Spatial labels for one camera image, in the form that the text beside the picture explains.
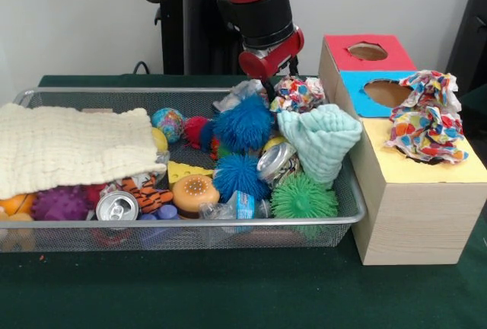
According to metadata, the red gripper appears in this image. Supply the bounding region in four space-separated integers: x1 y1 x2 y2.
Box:
238 27 306 104

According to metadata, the colourful printed paper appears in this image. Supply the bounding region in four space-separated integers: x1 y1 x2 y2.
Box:
269 75 326 114
384 69 469 165

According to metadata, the light blue muslin cloth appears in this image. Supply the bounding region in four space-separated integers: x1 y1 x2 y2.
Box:
276 103 363 189

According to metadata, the wooden box with three holes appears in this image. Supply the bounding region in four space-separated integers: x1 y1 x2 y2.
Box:
317 34 487 267

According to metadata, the large blue spiky ball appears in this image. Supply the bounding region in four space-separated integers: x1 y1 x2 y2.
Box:
212 94 275 154

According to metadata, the crushed printed can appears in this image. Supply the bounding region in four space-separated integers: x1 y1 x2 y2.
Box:
256 141 302 189

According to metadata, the green spiky ball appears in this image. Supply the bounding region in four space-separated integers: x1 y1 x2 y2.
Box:
270 171 339 220

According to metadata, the globe print ball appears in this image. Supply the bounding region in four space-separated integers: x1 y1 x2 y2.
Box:
151 107 186 144

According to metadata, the yellow cheese wedge toy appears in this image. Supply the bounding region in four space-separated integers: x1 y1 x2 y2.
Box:
167 160 215 189

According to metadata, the toy burger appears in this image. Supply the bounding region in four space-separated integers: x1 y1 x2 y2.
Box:
170 174 221 219

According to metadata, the green covered side table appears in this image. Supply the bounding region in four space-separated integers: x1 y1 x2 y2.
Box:
458 85 487 139

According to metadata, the silver drink can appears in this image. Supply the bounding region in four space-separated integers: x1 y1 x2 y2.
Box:
95 190 140 222

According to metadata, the cream muslin cloth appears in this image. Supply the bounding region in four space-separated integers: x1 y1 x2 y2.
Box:
0 102 167 200

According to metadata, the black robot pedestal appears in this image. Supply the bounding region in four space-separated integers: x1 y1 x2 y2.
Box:
154 0 307 76

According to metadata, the wire mesh bin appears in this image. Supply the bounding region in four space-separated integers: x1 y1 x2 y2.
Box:
0 87 368 253

